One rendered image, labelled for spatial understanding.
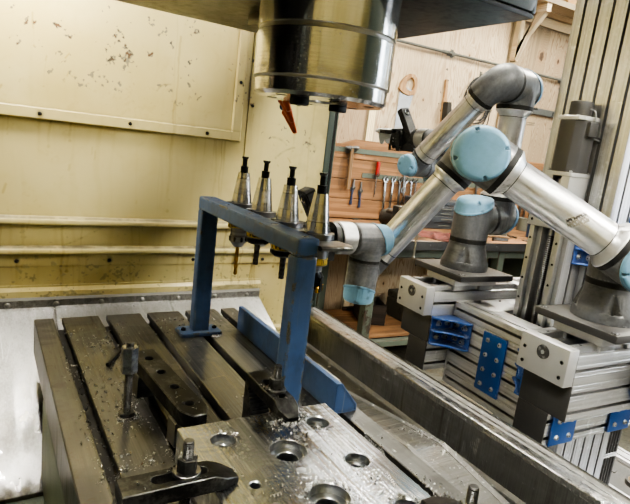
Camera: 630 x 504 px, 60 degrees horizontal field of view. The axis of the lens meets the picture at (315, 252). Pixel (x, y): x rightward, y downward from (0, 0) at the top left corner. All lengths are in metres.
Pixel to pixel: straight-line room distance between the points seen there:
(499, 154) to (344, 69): 0.67
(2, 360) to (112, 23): 0.89
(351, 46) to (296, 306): 0.44
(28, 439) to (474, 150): 1.13
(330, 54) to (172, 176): 1.12
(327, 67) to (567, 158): 1.15
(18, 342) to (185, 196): 0.59
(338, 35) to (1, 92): 1.11
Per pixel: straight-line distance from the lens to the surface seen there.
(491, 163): 1.21
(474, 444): 1.40
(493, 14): 0.71
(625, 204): 1.72
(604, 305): 1.46
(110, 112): 1.60
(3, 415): 1.42
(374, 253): 1.27
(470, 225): 1.76
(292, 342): 0.90
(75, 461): 0.89
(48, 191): 1.60
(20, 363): 1.52
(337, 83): 0.59
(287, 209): 1.02
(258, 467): 0.70
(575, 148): 1.66
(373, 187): 3.90
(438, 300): 1.71
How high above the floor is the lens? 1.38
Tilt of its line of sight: 11 degrees down
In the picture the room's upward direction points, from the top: 7 degrees clockwise
